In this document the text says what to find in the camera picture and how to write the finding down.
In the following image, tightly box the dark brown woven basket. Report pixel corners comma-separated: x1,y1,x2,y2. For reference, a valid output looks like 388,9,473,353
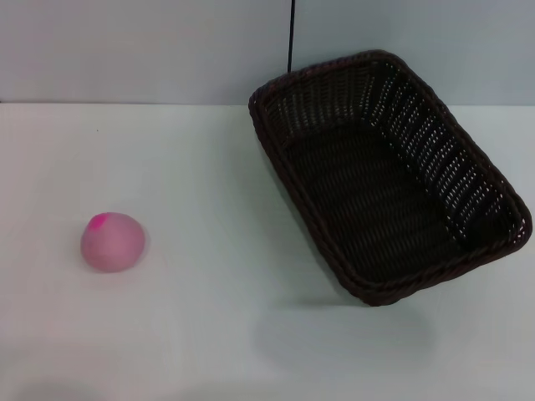
248,48,534,307

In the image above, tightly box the pink peach toy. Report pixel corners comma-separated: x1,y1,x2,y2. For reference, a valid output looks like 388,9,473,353
79,211,146,275

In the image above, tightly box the black vertical wall strip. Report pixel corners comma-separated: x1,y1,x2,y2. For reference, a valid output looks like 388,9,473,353
286,0,297,74

